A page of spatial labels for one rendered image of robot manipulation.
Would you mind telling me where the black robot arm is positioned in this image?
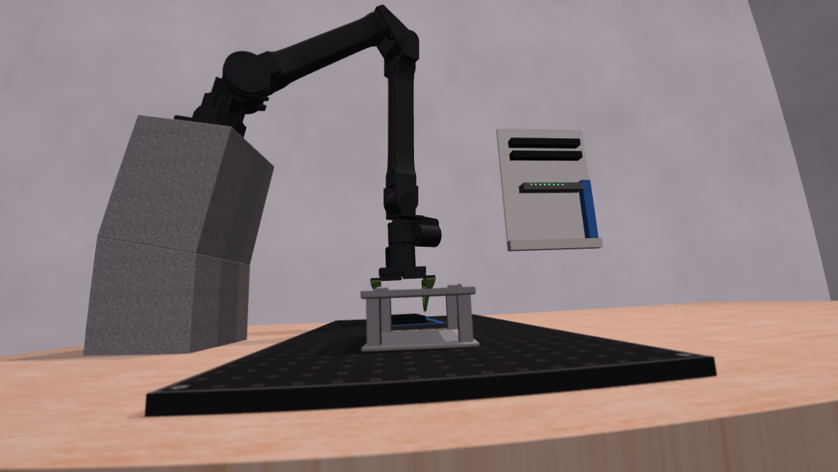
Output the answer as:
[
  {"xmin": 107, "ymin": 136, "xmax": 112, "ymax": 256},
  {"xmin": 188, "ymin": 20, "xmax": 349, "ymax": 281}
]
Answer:
[{"xmin": 174, "ymin": 4, "xmax": 442, "ymax": 267}]

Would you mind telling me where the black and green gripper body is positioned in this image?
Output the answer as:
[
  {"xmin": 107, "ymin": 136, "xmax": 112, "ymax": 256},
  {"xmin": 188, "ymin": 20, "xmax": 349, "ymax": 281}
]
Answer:
[{"xmin": 371, "ymin": 243, "xmax": 435, "ymax": 281}]

